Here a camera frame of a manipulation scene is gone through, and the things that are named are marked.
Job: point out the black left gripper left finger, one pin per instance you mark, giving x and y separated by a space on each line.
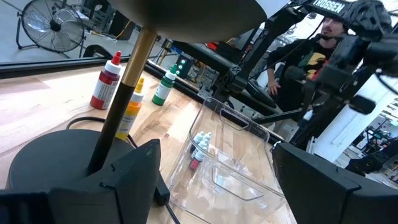
109 199

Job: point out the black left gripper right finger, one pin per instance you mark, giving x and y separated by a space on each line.
335 199

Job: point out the yellow food coloring bottle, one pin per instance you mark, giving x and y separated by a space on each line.
130 115

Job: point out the small paint bottles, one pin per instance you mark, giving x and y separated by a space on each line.
199 155

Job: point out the red food coloring bottle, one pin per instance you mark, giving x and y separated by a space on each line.
104 90

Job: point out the small white-capped dropper bottle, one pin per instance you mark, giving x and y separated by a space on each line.
207 136
199 137
203 145

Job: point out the green food coloring bottle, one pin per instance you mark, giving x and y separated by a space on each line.
161 93

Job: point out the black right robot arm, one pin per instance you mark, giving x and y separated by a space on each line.
370 18

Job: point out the person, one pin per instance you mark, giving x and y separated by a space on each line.
311 59

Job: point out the white globe table lamp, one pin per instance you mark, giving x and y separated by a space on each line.
46 161

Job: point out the clear plastic bin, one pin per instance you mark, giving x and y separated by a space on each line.
236 186

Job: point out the grey desk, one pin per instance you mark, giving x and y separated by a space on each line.
202 56

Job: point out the black controller box with lights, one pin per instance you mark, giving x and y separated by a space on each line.
184 67

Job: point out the black equipment case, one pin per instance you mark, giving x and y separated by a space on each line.
122 18

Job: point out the black floor fan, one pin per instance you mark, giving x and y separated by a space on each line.
53 25

